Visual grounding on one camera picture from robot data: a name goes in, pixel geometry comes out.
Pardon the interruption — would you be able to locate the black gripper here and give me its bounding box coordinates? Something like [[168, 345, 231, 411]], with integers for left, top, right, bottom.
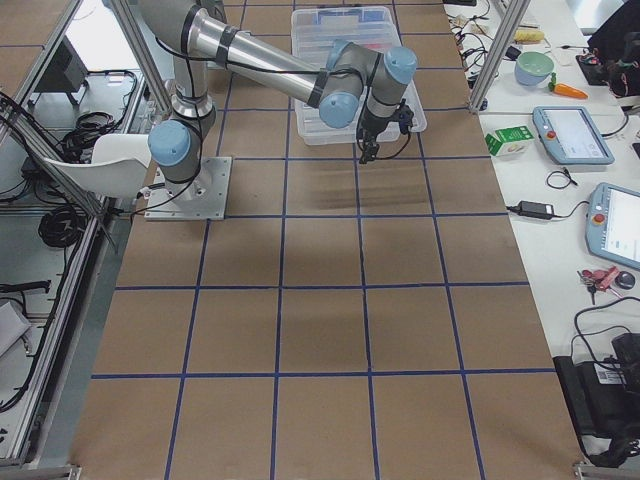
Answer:
[[357, 107, 393, 164]]

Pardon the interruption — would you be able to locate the clear plastic box lid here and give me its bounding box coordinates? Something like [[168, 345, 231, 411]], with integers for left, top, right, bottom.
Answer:
[[291, 22, 429, 147]]

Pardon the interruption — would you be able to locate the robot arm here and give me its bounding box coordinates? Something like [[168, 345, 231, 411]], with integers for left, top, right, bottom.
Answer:
[[139, 1, 417, 200]]

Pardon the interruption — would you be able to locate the clear plastic storage box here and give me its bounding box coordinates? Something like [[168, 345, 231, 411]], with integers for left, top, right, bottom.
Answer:
[[291, 5, 402, 62]]

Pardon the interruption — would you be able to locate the blue plastic tray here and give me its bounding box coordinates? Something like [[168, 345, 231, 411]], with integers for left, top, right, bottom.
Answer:
[[311, 7, 391, 28]]

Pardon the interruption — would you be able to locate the green white carton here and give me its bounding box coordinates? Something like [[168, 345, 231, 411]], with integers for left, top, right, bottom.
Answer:
[[485, 125, 534, 157]]

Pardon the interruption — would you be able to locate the black power adapter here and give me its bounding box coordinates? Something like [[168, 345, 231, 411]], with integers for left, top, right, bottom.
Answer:
[[517, 200, 555, 220]]

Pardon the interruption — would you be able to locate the green bowl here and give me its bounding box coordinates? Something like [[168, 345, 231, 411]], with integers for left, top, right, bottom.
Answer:
[[514, 51, 555, 86]]

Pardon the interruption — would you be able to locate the teach pendant upper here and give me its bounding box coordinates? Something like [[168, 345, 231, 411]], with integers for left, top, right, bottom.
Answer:
[[532, 106, 615, 166]]

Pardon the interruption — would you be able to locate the teach pendant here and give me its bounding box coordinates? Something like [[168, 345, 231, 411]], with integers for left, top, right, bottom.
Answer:
[[585, 183, 640, 270], [532, 106, 615, 166]]

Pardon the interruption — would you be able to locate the toy carrot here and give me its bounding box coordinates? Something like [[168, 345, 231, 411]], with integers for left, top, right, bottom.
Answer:
[[548, 72, 589, 100]]

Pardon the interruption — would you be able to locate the white chair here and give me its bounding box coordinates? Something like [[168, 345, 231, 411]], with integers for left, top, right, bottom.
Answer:
[[44, 134, 151, 198]]

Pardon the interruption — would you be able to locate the teach pendant lower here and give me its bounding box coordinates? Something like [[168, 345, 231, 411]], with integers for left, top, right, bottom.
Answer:
[[585, 183, 640, 270]]

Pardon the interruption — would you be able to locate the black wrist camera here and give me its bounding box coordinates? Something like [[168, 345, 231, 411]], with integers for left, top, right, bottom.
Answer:
[[396, 100, 414, 135]]

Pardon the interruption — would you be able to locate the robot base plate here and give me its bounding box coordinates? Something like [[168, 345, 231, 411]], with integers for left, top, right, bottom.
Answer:
[[143, 156, 233, 221]]

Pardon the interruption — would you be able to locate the aluminium frame post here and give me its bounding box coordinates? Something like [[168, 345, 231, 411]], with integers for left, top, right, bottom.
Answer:
[[468, 0, 530, 114]]

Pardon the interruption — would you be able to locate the black device with cables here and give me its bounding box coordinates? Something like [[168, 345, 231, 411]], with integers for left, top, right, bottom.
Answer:
[[553, 333, 639, 468]]

